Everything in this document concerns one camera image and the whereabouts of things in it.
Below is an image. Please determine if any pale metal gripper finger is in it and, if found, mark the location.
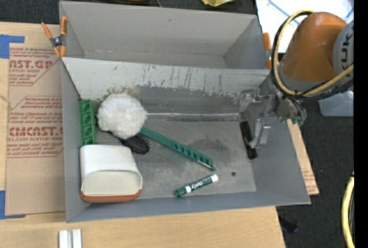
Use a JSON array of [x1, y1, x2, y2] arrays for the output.
[[260, 123, 271, 146], [247, 119, 262, 149]]

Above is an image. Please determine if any black cylindrical tube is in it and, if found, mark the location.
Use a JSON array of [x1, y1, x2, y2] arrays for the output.
[[239, 121, 258, 160]]

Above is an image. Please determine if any green whiteboard marker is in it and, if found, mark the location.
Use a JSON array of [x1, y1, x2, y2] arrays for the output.
[[174, 174, 219, 198]]

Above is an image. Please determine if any grey metal bin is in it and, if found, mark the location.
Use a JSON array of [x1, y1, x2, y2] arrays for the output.
[[59, 1, 312, 223]]

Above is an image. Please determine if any black hairbrush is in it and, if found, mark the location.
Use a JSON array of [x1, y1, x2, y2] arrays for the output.
[[120, 133, 151, 155]]

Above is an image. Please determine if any white fluffy ball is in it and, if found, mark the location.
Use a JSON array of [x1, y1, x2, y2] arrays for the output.
[[96, 92, 148, 140]]

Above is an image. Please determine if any white container with orange base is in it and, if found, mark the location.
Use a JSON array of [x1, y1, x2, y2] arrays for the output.
[[79, 144, 143, 204]]

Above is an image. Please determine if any brown cardboard board red print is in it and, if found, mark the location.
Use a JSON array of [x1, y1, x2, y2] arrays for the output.
[[0, 21, 320, 220]]

